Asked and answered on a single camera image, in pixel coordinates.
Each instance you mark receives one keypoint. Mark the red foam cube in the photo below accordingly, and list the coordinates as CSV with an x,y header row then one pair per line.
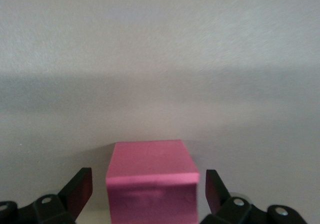
x,y
152,184

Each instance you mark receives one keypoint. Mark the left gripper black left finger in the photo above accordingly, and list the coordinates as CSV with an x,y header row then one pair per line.
x,y
80,191

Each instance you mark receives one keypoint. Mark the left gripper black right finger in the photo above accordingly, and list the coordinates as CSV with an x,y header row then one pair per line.
x,y
216,191

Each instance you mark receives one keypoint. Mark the brown paper table cover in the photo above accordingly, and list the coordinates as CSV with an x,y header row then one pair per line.
x,y
175,47

